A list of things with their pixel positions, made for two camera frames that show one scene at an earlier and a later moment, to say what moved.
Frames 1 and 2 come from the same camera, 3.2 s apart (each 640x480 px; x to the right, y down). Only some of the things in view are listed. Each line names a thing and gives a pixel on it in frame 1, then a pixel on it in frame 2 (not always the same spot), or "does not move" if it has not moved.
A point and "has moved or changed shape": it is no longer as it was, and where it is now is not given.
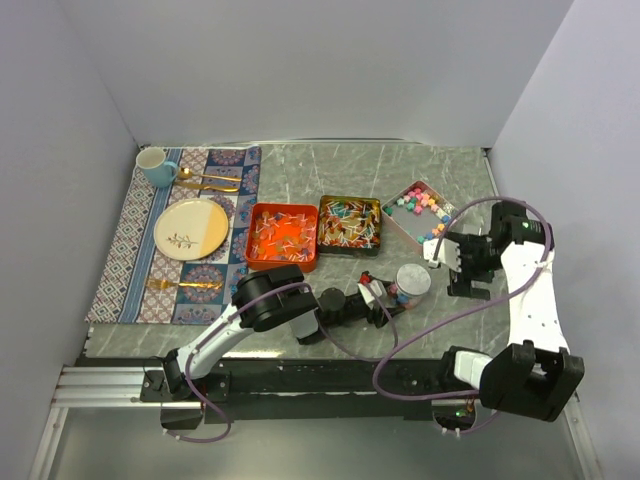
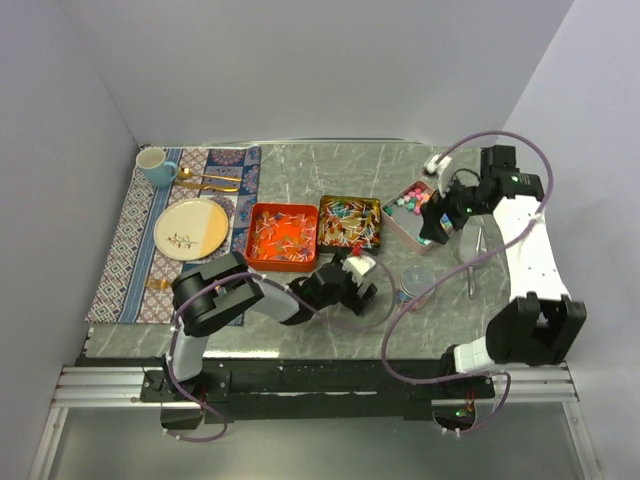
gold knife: (206, 186) does not move
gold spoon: (186, 173) does not move
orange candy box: (281, 235) does not move
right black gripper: (460, 283) -> (434, 211)
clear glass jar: (404, 301) has moved or changed shape
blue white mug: (157, 171) does not move
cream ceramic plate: (190, 229) does not move
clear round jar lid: (413, 279) does not move
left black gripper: (381, 316) -> (355, 302)
